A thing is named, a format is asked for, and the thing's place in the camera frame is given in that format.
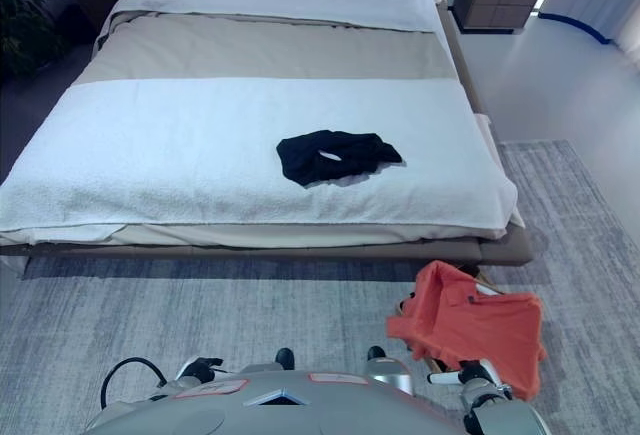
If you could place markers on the black garment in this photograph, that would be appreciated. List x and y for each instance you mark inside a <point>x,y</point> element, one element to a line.
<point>325,157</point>

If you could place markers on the silver robot torso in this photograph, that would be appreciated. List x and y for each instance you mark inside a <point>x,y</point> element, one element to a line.
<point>300,412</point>

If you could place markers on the blue floor strip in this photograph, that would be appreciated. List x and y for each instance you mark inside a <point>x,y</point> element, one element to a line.
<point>580,25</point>

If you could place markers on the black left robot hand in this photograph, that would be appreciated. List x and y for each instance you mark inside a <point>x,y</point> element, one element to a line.
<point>202,370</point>

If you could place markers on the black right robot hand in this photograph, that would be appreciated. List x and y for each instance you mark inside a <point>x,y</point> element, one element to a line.
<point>477,374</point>

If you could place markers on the green potted plant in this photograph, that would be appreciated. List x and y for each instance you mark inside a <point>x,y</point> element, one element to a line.
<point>25,30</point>

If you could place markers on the orange polo shirt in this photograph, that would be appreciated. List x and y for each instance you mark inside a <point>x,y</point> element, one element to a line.
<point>475,325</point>

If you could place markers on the beige duvet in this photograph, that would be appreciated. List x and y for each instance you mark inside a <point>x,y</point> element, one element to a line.
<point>250,50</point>

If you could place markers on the silver right robot leg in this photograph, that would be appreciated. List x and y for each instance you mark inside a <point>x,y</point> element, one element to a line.
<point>387,372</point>

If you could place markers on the grey streaked rug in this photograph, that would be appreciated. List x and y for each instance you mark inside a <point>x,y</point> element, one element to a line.
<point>200,315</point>

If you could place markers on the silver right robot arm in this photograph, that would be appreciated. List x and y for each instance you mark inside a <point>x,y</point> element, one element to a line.
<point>500,412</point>

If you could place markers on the beige bed sheet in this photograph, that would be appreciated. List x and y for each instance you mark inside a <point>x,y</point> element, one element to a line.
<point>300,236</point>

